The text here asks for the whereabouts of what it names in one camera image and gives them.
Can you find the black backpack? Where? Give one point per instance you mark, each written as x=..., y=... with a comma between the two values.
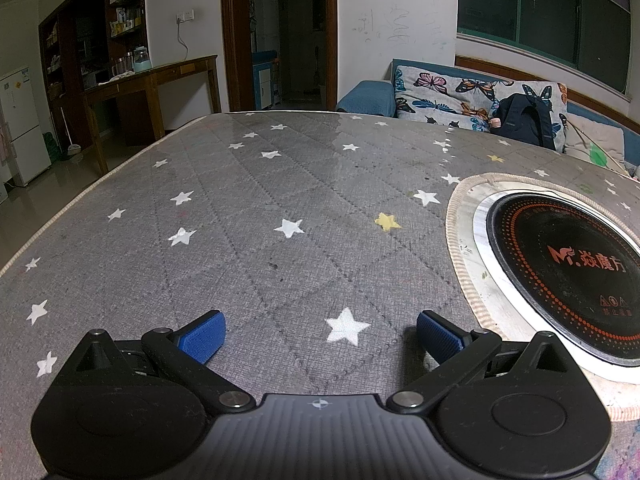
x=525, y=120

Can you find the grey star-print table cover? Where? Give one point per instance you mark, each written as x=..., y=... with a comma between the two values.
x=300, y=260

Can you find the glass jar with teal base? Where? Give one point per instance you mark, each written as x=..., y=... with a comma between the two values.
x=141, y=62

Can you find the white wall socket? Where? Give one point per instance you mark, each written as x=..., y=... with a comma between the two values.
x=185, y=17

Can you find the wooden desk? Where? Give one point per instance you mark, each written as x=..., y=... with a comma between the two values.
x=165, y=71

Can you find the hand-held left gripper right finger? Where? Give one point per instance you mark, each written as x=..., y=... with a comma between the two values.
x=439, y=337

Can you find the dark window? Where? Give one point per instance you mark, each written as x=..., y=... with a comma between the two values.
x=550, y=15

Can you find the white refrigerator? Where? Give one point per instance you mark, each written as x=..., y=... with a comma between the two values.
x=22, y=125

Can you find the wooden door frame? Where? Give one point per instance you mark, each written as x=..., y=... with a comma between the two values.
x=231, y=35

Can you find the green basket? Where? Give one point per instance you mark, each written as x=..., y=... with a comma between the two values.
x=51, y=147

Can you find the clear glass pitcher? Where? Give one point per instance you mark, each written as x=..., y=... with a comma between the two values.
x=121, y=66

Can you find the round black induction cooktop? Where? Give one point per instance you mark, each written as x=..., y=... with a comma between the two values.
x=565, y=280

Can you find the cream cushion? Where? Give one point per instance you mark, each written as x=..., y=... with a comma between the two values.
x=595, y=135

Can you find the white broom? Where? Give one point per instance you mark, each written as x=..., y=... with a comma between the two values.
x=74, y=149

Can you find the butterfly print pillow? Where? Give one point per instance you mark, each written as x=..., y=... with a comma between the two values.
x=440, y=91

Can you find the dark wooden shelf unit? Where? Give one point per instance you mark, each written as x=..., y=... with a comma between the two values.
x=65, y=50

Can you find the white cloth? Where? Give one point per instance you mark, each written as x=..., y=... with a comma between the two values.
x=121, y=76

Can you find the blue sofa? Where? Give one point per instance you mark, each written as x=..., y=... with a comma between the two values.
x=365, y=97

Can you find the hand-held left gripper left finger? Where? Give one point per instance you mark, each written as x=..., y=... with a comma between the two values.
x=202, y=338

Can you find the blue and white cabinet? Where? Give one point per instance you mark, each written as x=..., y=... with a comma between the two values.
x=264, y=82

